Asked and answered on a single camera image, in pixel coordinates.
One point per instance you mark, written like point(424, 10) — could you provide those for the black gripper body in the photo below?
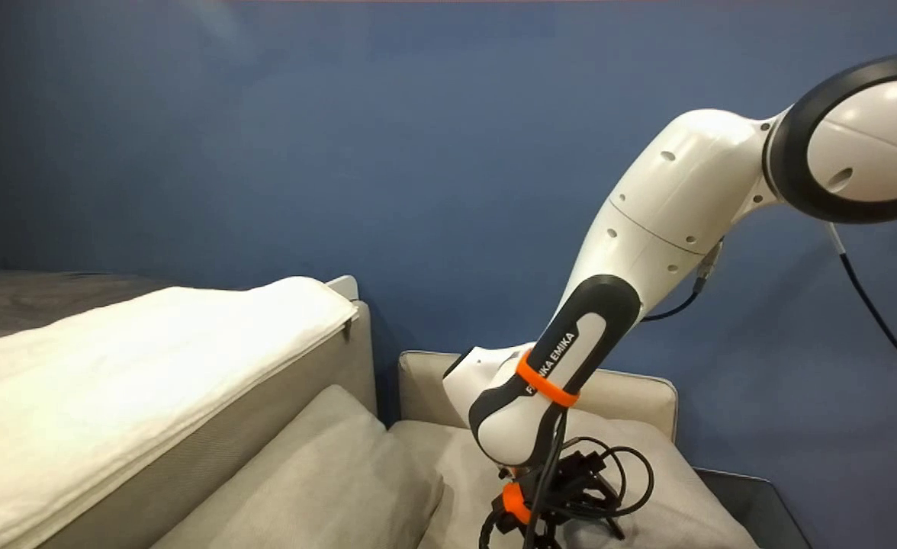
point(583, 492)

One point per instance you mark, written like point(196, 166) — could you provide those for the grey sofa pillow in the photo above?
point(665, 499)
point(315, 488)

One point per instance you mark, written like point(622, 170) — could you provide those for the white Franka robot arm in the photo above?
point(672, 201)

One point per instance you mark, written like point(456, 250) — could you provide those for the grey fabric sofa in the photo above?
point(430, 381)

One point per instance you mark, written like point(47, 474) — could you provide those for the white bed frame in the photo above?
point(345, 288)

